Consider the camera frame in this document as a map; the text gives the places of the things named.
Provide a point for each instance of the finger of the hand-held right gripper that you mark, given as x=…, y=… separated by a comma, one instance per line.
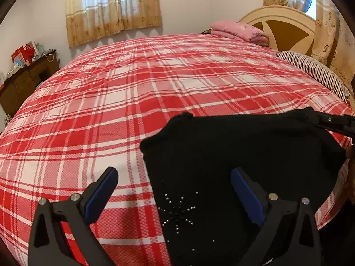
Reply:
x=332, y=122

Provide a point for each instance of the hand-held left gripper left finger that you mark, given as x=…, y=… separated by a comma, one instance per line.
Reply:
x=101, y=196

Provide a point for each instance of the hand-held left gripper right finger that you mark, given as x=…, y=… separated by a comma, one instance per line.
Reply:
x=246, y=196

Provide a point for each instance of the black pants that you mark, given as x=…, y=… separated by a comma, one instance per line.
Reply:
x=222, y=149

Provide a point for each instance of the striped pillow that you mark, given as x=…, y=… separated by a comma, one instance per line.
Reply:
x=319, y=72

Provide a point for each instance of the beige floral curtain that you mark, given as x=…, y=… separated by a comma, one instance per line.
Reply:
x=330, y=33
x=111, y=8

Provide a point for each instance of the red plaid bedsheet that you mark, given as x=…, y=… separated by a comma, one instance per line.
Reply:
x=111, y=102

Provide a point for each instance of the cream wooden headboard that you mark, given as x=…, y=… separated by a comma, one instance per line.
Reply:
x=288, y=30

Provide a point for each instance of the pink folded blanket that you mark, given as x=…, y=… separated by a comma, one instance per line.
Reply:
x=241, y=32

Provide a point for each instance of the brown wooden cabinet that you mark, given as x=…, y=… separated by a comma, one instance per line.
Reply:
x=25, y=80

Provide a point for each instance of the red gift bag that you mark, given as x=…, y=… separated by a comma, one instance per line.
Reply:
x=25, y=54

